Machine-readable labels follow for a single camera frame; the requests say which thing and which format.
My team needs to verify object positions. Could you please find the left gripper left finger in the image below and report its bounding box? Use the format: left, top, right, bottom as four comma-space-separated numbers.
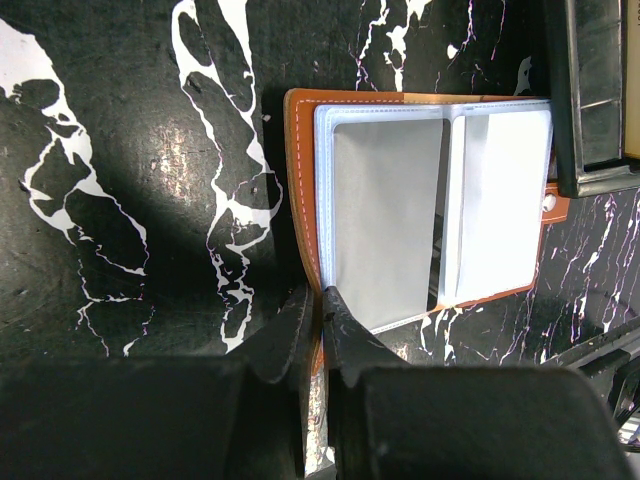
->
227, 284, 313, 385

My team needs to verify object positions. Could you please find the gold VIP card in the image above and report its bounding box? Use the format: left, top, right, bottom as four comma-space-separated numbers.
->
624, 0, 640, 159

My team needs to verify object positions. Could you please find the brown leather card holder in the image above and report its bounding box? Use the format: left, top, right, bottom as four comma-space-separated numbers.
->
282, 87, 569, 376

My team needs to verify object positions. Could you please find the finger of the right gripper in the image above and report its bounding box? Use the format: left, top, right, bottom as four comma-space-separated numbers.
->
542, 317, 639, 371

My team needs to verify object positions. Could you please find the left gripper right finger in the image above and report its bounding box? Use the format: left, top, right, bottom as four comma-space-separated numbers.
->
322, 286, 408, 388

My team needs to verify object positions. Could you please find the black card box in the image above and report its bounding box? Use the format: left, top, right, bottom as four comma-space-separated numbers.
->
544, 0, 639, 198

